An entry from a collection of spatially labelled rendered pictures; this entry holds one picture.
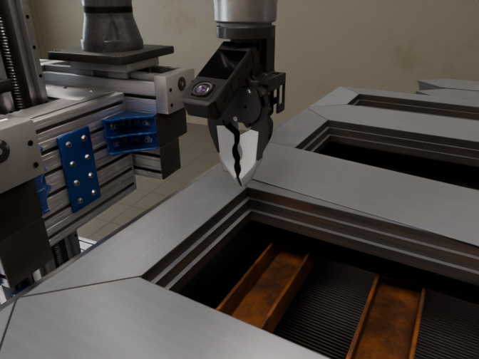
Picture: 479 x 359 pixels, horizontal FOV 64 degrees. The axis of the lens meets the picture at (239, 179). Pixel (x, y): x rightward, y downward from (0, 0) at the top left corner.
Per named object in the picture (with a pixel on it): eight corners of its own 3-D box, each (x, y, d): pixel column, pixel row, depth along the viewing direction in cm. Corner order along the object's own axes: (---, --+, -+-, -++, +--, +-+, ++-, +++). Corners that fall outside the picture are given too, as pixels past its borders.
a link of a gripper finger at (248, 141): (275, 177, 57) (276, 117, 53) (257, 193, 53) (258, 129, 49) (256, 173, 59) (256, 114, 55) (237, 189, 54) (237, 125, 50)
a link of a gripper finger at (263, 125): (272, 159, 51) (274, 92, 47) (267, 163, 50) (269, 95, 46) (241, 153, 53) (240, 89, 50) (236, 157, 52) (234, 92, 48)
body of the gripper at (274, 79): (286, 115, 55) (289, 23, 49) (260, 132, 48) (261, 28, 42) (239, 108, 58) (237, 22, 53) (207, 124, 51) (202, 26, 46)
